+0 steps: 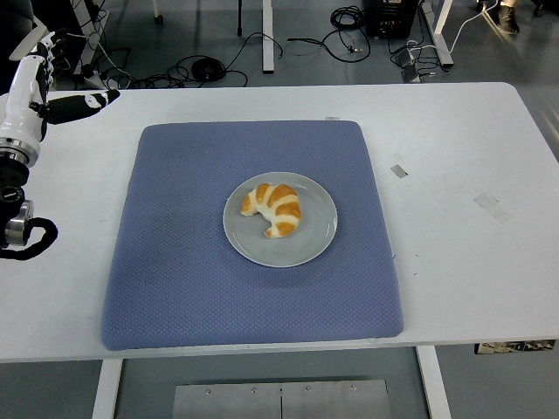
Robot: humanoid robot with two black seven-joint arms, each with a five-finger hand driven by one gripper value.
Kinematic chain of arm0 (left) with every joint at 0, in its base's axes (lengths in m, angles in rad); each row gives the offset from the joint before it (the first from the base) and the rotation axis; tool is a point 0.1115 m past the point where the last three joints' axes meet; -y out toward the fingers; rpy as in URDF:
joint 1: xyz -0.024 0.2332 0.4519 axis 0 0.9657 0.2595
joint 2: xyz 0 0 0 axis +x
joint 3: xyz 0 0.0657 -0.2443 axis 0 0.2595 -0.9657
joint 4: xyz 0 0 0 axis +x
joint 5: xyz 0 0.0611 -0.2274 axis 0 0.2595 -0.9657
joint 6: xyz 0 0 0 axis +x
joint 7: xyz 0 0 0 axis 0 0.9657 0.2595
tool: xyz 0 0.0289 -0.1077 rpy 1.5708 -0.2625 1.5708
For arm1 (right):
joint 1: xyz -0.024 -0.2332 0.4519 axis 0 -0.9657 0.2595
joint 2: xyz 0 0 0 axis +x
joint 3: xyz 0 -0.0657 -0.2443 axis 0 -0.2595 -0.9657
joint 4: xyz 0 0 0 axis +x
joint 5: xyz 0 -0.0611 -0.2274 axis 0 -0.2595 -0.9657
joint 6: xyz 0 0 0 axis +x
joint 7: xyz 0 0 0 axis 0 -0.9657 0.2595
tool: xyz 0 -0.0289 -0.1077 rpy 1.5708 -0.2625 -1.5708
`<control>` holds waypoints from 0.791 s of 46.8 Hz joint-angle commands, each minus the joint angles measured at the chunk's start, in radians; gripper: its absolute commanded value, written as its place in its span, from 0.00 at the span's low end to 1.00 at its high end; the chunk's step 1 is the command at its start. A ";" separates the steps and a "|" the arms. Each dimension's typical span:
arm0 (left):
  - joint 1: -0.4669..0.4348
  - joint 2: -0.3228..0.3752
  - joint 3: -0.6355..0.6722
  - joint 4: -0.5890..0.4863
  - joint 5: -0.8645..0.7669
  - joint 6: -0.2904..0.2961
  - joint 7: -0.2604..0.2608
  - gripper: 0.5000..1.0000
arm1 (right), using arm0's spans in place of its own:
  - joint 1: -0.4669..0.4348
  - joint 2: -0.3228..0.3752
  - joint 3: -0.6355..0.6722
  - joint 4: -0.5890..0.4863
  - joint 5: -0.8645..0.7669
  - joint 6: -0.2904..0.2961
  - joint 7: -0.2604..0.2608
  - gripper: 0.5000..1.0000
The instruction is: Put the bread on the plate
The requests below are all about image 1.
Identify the large clear tape piece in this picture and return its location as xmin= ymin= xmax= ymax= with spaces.
xmin=473 ymin=192 xmax=513 ymax=223

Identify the grey metal plate with screws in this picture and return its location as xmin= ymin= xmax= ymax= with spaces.
xmin=171 ymin=379 xmax=390 ymax=419

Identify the grey round plate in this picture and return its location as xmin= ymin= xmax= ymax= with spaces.
xmin=222 ymin=171 xmax=339 ymax=268

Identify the white cable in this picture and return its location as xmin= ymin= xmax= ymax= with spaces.
xmin=447 ymin=0 xmax=499 ymax=52

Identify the croissant bread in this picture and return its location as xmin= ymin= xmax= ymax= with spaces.
xmin=239 ymin=182 xmax=302 ymax=240

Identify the white desk leg straight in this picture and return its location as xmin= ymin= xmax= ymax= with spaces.
xmin=260 ymin=0 xmax=275 ymax=74

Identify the black equipment box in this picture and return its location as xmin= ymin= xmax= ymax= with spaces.
xmin=362 ymin=0 xmax=421 ymax=39

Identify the blue textured mat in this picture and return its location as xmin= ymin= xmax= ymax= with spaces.
xmin=99 ymin=120 xmax=404 ymax=353

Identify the white stand frame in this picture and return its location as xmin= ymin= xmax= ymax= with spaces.
xmin=69 ymin=0 xmax=111 ymax=91

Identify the white desk leg with foot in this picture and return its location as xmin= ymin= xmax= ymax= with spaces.
xmin=421 ymin=0 xmax=455 ymax=67

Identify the white table leg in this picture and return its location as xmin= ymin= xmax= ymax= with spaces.
xmin=414 ymin=344 xmax=453 ymax=419
xmin=90 ymin=358 xmax=124 ymax=419

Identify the coiled black cable with disc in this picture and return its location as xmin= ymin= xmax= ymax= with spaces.
xmin=168 ymin=55 xmax=249 ymax=88

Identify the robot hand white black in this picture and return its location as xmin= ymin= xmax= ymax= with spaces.
xmin=0 ymin=28 xmax=121 ymax=148

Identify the black cable with plug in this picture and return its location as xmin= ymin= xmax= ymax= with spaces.
xmin=286 ymin=4 xmax=372 ymax=63

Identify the person's foot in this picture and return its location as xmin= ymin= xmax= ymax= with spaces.
xmin=497 ymin=3 xmax=521 ymax=35

